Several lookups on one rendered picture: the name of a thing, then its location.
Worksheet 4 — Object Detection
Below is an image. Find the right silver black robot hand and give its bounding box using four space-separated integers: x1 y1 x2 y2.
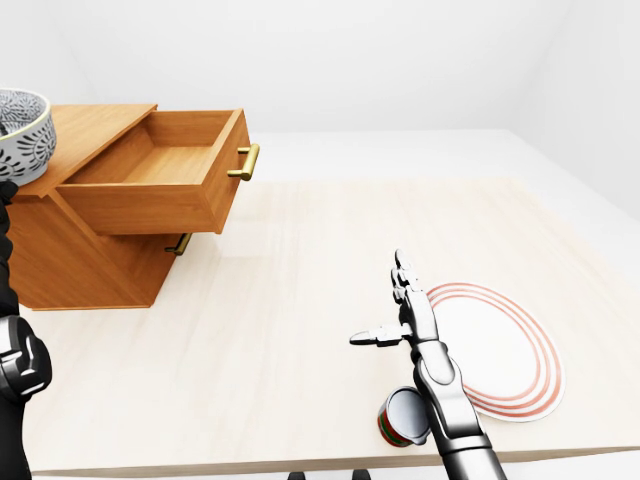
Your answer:
348 248 464 404

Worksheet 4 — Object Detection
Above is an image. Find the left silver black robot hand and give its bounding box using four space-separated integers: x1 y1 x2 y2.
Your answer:
0 179 54 404

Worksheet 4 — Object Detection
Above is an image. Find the black white patterned bowl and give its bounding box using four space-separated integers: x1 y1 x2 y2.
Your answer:
0 88 58 188

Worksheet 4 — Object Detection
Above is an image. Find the wooden cabinet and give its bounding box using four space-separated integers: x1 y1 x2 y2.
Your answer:
0 103 194 312

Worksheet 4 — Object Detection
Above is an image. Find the white plate with red rings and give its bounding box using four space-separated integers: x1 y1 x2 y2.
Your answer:
424 282 568 424

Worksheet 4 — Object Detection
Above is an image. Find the red green tin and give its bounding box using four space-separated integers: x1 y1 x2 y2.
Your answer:
377 385 433 448

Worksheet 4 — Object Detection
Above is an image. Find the closed wooden drawer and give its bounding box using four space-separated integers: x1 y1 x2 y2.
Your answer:
148 233 193 308

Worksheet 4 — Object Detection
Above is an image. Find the open wooden drawer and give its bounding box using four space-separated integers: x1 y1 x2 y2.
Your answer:
55 108 252 237

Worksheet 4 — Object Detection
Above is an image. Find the brass drawer handle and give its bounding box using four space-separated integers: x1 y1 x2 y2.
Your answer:
226 143 261 183
164 232 194 257

